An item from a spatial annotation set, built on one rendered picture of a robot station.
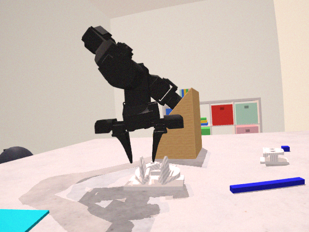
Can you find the cyan flat plate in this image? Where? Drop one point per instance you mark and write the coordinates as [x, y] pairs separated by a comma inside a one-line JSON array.
[[20, 220]]

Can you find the white housing plate with two holes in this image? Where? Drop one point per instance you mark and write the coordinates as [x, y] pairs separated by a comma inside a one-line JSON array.
[[272, 151]]

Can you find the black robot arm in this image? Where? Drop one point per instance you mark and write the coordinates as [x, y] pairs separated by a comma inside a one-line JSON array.
[[116, 65]]

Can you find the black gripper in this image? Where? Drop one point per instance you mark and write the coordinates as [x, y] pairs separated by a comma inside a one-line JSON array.
[[119, 130]]

